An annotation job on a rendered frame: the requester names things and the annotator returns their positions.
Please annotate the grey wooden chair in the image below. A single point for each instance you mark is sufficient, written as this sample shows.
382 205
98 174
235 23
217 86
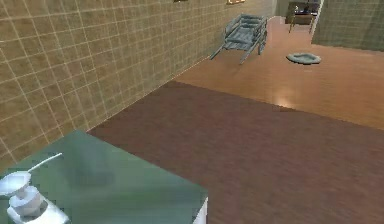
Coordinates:
245 35

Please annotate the green top cabinet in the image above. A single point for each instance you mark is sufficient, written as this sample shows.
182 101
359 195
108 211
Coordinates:
116 186

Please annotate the grey round floor cushion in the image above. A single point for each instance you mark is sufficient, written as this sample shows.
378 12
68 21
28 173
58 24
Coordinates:
303 58

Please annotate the brown wooden table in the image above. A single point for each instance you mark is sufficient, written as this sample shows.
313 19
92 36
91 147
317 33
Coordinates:
301 16

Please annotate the white soap dispenser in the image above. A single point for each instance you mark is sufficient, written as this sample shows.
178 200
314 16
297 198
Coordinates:
26 203

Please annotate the framed wall picture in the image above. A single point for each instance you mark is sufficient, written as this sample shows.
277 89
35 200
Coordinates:
235 1
180 0

